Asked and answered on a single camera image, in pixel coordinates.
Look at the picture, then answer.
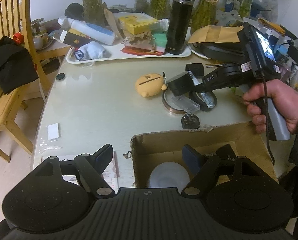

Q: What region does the white and orange cup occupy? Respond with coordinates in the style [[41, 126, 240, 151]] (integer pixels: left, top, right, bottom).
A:
[[148, 162, 190, 192]]

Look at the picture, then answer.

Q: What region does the black plug adapter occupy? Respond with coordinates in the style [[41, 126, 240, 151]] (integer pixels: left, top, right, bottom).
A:
[[181, 113, 201, 129]]

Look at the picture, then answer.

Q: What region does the black electrical tape roll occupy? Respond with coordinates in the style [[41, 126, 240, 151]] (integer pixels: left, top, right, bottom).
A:
[[189, 92, 218, 112]]

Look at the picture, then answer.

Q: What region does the clear plastic case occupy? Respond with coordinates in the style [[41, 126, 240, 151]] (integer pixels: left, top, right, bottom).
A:
[[171, 95, 200, 114]]

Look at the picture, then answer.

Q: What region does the yellow pig toy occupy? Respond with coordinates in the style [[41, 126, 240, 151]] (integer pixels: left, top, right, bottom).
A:
[[135, 73, 167, 98]]

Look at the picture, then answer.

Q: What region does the black round case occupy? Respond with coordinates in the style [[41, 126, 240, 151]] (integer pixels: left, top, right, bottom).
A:
[[167, 71, 195, 96]]

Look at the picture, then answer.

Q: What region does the person right hand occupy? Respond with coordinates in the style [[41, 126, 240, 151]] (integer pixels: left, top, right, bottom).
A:
[[243, 79, 298, 134]]

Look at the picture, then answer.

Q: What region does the black zipper hard case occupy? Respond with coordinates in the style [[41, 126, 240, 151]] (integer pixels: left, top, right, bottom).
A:
[[193, 42, 246, 63]]

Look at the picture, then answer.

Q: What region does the open cardboard box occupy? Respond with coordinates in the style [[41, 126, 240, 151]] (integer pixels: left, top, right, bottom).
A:
[[131, 122, 277, 188]]

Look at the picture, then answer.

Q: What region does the white paper card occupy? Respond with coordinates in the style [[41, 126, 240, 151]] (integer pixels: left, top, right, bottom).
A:
[[47, 123, 60, 140]]

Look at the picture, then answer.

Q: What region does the brown paper envelope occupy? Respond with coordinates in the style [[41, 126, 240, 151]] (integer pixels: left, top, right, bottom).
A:
[[189, 25, 243, 43]]

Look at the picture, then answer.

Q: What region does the black cylindrical adapter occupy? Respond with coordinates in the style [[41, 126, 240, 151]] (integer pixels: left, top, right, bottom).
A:
[[185, 63, 204, 79]]

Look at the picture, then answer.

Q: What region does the small black cap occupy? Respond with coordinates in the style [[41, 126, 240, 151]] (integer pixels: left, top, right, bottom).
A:
[[55, 73, 66, 81]]

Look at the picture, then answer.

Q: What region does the black thermos bottle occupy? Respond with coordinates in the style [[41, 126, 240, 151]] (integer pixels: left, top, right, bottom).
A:
[[166, 0, 195, 55]]

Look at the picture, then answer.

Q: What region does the green white box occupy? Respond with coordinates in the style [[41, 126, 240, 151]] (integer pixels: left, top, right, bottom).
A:
[[152, 32, 167, 54]]

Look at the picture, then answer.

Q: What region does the white serving tray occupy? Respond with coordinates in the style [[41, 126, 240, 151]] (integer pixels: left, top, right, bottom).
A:
[[66, 41, 191, 64]]

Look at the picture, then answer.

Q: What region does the light blue sock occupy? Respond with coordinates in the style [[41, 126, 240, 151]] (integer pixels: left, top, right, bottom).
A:
[[74, 41, 107, 61]]

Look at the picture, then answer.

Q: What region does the red packet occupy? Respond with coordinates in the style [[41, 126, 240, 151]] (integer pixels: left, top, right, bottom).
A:
[[121, 46, 165, 56]]

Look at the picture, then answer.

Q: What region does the yellow box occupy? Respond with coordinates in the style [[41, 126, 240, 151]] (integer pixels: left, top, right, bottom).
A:
[[118, 13, 160, 35]]

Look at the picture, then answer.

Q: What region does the black cloth on chair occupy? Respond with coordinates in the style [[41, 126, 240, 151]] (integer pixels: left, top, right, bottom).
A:
[[0, 36, 39, 94]]

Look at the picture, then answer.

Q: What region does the black gold tube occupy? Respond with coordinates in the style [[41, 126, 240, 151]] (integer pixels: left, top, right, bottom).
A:
[[53, 29, 90, 48]]

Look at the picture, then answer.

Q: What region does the white blue lotion bottle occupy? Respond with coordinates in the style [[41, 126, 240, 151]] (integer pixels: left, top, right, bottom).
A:
[[58, 16, 115, 45]]

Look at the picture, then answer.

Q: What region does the glass vase with stems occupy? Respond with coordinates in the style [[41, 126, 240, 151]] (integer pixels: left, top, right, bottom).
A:
[[82, 0, 105, 27]]

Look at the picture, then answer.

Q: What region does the wooden chair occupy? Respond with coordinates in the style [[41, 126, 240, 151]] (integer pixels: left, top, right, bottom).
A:
[[0, 0, 50, 154]]

